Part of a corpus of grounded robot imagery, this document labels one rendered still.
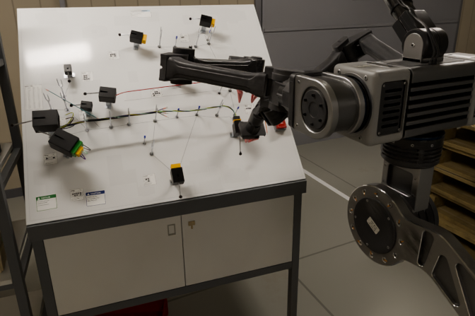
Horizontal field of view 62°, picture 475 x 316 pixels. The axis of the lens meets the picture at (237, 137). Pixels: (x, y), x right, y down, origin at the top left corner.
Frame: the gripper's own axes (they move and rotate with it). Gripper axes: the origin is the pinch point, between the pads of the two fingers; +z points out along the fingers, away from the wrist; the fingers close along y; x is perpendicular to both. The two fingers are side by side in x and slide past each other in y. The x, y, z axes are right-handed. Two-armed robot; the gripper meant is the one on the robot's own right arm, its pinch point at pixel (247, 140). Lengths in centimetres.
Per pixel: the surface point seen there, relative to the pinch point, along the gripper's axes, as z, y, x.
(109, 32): 7, 55, -68
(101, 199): 20, 59, 13
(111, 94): 3, 54, -27
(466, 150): 27, -138, -4
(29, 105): 13, 87, -29
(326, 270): 109, -74, 34
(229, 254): 49, 3, 33
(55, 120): 2, 75, -13
